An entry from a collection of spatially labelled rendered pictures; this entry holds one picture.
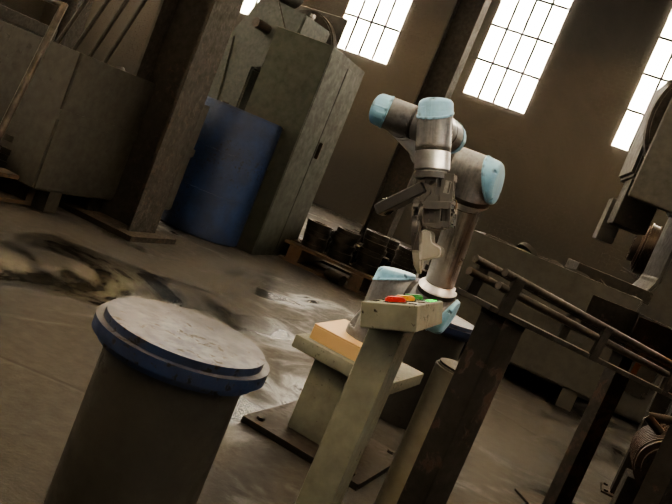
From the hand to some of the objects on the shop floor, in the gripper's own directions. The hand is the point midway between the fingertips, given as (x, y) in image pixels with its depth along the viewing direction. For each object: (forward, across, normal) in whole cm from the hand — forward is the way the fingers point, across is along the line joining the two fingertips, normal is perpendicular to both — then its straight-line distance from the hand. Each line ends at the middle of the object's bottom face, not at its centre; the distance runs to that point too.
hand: (416, 267), depth 160 cm
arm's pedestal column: (+56, +64, +40) cm, 94 cm away
